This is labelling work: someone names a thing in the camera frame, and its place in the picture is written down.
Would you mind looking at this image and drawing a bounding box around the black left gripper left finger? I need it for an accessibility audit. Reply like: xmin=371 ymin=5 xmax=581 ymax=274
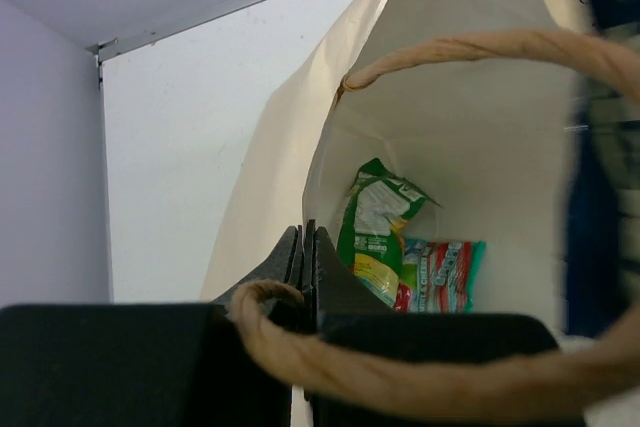
xmin=0 ymin=225 xmax=304 ymax=427

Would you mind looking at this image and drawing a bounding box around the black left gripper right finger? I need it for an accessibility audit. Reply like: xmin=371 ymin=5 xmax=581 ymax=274
xmin=304 ymin=219 xmax=586 ymax=427

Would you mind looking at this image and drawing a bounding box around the green snack bag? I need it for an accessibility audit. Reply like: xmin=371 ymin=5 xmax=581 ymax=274
xmin=336 ymin=158 xmax=436 ymax=307

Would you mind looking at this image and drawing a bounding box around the teal Fox's candy bag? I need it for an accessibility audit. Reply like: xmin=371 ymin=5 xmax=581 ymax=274
xmin=394 ymin=238 xmax=486 ymax=314

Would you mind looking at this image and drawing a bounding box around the cream paper bag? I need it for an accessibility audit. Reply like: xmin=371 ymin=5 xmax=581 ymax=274
xmin=199 ymin=0 xmax=640 ymax=427

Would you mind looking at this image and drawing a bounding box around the blue potato chips bag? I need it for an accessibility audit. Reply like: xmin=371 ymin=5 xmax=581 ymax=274
xmin=564 ymin=0 xmax=639 ymax=338

